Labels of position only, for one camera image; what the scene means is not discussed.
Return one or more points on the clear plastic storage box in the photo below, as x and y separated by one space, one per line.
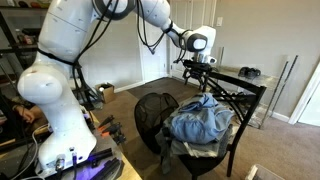
263 173

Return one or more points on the black orange bar clamp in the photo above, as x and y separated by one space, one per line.
106 121
111 130

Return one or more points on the white panelled entry door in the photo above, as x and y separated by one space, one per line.
186 13

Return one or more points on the open cardboard box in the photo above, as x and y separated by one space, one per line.
106 92

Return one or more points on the black metal chair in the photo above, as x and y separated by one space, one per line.
245 100

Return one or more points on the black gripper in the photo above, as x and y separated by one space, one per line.
199 74

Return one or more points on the black aluminium rail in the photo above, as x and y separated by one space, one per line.
101 155
108 170

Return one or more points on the grey denim jeans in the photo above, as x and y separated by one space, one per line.
165 153

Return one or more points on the person hand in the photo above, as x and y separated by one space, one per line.
25 114

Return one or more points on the white light switch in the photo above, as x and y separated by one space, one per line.
219 21

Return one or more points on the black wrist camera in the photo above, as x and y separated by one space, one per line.
196 65

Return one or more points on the seated person dark clothes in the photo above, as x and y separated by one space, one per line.
8 126

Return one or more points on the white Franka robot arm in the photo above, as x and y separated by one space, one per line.
63 100

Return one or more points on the black mesh laundry basket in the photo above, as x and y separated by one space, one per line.
151 116

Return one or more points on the white interior door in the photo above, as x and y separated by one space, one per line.
308 103

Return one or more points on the black sneaker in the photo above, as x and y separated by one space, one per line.
244 72
255 73

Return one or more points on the black shelving unit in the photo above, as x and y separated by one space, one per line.
10 50

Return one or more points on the blue denim trousers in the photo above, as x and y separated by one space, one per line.
200 123

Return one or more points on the person forearm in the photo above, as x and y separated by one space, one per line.
37 111

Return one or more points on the black shelf appliance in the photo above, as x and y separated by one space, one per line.
30 32

